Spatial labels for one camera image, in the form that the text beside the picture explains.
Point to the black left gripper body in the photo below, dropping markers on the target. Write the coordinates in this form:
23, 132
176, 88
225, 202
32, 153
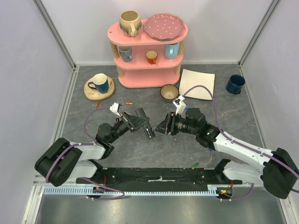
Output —
125, 117

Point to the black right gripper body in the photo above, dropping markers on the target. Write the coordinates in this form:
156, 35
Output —
170, 123

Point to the dark battery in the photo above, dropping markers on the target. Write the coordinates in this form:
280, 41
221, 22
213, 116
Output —
148, 132

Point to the black remote control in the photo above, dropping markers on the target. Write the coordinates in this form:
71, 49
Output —
140, 113

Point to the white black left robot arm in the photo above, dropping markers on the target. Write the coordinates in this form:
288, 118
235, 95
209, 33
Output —
66, 160

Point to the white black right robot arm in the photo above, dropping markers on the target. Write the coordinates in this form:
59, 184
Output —
274, 170

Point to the brown ceramic bowl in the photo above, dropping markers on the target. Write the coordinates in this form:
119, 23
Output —
169, 92

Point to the round beige patterned plate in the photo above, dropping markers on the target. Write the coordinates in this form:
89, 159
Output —
94, 95

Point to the teal mug cream inside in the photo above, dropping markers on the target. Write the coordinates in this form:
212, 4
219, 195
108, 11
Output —
100, 83

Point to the white square plate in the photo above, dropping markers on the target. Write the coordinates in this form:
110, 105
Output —
190, 79

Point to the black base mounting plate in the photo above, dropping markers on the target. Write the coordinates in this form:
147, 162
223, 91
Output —
197, 175

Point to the pink three-tier shelf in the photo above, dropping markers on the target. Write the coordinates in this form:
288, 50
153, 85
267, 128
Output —
149, 67

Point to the grey blue mug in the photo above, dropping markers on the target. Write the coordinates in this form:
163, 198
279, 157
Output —
126, 53

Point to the small orange cup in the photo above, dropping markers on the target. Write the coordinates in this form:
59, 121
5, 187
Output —
151, 56

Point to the dark blue mug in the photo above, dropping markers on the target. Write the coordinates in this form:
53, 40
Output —
235, 84

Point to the light blue mug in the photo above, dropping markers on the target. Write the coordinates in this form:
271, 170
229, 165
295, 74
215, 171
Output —
171, 50

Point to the beige ceramic mug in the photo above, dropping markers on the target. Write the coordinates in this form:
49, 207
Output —
130, 23

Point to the pink polka dot plate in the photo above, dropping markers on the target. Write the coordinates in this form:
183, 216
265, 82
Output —
164, 27

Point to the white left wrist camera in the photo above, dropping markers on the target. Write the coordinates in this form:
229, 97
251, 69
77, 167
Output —
114, 108

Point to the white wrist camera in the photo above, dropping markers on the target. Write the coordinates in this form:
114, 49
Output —
114, 108
179, 104

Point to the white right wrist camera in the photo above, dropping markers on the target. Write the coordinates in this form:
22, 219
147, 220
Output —
179, 104

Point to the white slotted cable duct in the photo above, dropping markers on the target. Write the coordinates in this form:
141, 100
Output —
94, 191

